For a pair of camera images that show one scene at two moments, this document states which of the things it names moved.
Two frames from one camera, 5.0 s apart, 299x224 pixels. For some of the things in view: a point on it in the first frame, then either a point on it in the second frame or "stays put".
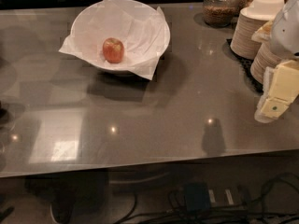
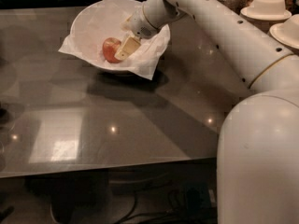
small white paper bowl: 267,5 stays put
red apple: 113,49 stays put
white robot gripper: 286,32 to 139,24
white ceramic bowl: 142,28 stays put
